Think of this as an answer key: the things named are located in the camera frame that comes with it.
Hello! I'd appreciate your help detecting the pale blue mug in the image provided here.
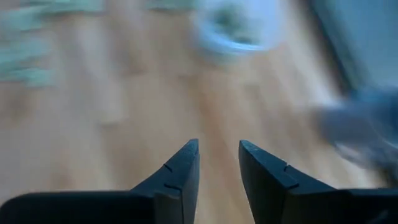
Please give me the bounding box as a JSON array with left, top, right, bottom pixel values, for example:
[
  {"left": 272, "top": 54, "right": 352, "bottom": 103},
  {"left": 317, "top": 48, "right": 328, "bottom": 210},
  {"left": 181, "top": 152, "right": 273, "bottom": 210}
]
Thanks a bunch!
[{"left": 313, "top": 86, "right": 398, "bottom": 188}]

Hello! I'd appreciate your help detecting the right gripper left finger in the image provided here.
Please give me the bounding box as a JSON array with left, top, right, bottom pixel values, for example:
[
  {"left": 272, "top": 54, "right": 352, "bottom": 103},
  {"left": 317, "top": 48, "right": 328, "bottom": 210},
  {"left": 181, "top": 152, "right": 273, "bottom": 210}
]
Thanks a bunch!
[{"left": 0, "top": 138, "right": 201, "bottom": 224}]

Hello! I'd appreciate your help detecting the clear plastic container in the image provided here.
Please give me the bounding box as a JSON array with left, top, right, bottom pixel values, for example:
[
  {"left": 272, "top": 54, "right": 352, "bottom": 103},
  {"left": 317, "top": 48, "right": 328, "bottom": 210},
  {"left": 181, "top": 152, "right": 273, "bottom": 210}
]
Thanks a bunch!
[{"left": 190, "top": 0, "right": 281, "bottom": 62}]

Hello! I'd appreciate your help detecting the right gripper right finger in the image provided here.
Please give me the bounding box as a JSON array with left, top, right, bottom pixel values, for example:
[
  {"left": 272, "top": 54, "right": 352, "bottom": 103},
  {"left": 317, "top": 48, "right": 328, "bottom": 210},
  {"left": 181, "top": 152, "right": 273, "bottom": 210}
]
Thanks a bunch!
[{"left": 238, "top": 139, "right": 398, "bottom": 224}]

